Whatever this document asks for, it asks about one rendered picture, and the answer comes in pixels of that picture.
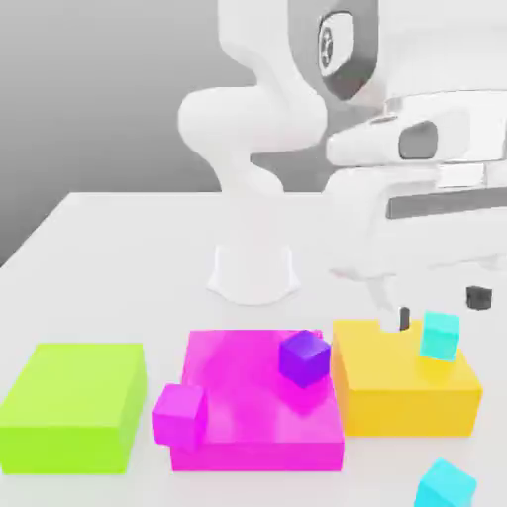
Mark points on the large lime green box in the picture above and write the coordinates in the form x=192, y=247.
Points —
x=67, y=396

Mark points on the large orange box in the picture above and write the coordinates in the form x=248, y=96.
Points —
x=396, y=388

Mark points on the small cyan cube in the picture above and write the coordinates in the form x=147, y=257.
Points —
x=443, y=487
x=439, y=336

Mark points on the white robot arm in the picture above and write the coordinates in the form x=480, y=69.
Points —
x=245, y=119

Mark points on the small purple cube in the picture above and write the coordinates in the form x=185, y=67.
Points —
x=304, y=358

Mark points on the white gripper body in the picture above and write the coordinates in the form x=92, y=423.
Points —
x=427, y=237

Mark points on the small magenta cube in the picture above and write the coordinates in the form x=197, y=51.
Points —
x=178, y=418

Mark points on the small black cube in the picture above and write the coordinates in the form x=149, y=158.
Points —
x=478, y=298

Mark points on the large magenta box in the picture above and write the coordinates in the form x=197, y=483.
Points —
x=245, y=396

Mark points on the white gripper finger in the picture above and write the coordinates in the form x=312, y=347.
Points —
x=390, y=305

